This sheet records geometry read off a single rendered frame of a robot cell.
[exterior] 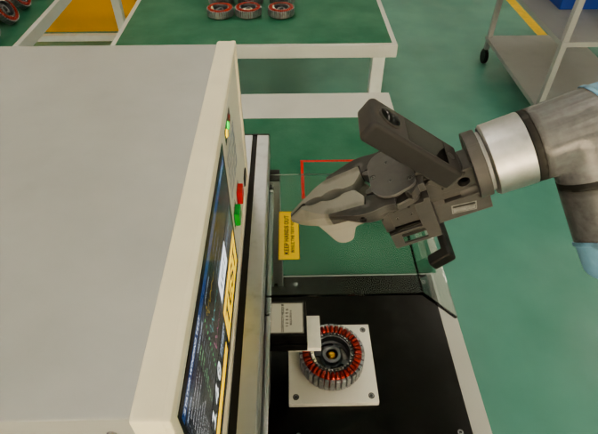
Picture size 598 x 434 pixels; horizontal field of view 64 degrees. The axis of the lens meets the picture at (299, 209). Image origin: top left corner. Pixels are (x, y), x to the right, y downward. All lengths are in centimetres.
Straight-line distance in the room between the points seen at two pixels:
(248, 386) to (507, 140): 34
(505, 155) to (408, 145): 9
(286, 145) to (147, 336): 112
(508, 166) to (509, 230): 186
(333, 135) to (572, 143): 98
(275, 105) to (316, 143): 24
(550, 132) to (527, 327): 157
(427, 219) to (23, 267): 37
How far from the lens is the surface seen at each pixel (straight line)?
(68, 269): 35
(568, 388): 196
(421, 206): 51
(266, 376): 58
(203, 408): 37
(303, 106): 156
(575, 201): 54
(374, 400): 87
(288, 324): 76
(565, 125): 51
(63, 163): 44
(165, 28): 214
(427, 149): 48
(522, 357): 196
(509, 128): 51
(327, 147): 137
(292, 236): 68
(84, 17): 422
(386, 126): 46
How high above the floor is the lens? 156
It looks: 44 degrees down
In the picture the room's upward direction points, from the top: straight up
